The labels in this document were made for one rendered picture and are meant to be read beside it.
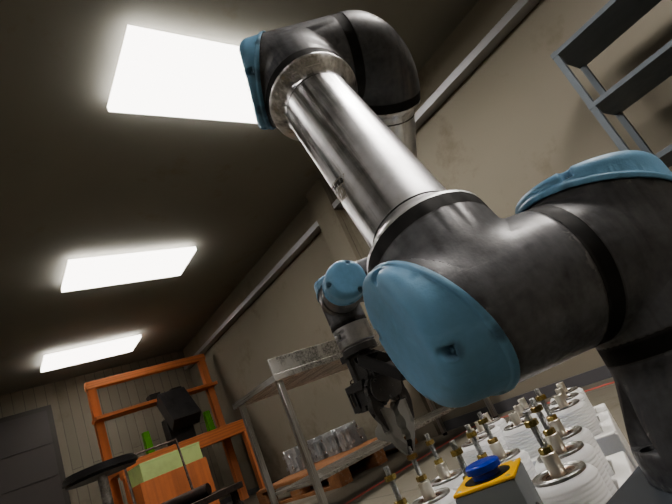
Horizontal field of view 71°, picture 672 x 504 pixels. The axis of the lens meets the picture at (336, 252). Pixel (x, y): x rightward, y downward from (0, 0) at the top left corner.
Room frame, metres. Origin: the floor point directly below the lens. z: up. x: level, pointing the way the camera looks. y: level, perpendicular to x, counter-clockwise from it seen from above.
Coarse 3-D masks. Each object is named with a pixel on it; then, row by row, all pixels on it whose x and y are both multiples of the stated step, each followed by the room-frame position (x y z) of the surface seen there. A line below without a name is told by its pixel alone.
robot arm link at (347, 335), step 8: (360, 320) 0.91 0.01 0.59; (344, 328) 0.90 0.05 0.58; (352, 328) 0.90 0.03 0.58; (360, 328) 0.91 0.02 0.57; (368, 328) 0.92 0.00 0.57; (336, 336) 0.91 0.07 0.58; (344, 336) 0.91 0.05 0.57; (352, 336) 0.90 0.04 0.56; (360, 336) 0.90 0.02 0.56; (368, 336) 0.91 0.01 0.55; (344, 344) 0.91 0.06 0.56; (352, 344) 0.90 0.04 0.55
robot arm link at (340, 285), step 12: (336, 264) 0.79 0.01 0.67; (348, 264) 0.79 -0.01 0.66; (360, 264) 0.82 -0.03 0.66; (324, 276) 0.80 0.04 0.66; (336, 276) 0.78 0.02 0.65; (348, 276) 0.79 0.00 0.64; (360, 276) 0.79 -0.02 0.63; (324, 288) 0.81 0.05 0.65; (336, 288) 0.78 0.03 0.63; (348, 288) 0.79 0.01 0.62; (360, 288) 0.79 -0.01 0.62; (324, 300) 0.86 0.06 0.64; (336, 300) 0.80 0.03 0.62; (348, 300) 0.80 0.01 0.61; (360, 300) 0.84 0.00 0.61; (336, 312) 0.88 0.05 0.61; (348, 312) 0.89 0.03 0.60
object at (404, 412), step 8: (400, 400) 0.93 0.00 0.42; (392, 408) 0.95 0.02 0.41; (400, 408) 0.93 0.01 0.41; (408, 408) 0.94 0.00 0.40; (400, 416) 0.93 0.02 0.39; (408, 416) 0.93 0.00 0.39; (400, 424) 0.95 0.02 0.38; (408, 424) 0.93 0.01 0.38; (408, 432) 0.93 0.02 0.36; (408, 440) 0.93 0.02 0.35
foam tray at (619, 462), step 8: (608, 456) 1.00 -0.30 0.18; (616, 456) 0.98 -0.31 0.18; (624, 456) 0.96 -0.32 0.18; (616, 464) 0.94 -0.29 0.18; (624, 464) 0.92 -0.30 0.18; (616, 472) 0.90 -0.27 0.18; (624, 472) 0.88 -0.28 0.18; (632, 472) 0.87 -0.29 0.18; (616, 480) 0.87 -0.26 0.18; (624, 480) 0.85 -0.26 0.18
